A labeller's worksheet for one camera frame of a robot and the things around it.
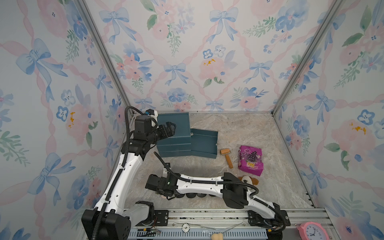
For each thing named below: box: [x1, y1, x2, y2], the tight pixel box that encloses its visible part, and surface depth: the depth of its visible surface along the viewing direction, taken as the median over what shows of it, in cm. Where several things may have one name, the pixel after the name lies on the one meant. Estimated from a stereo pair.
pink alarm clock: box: [296, 221, 330, 240], surface depth 70 cm
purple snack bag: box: [238, 145, 264, 177], surface depth 90 cm
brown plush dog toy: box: [238, 175, 259, 186], surface depth 86 cm
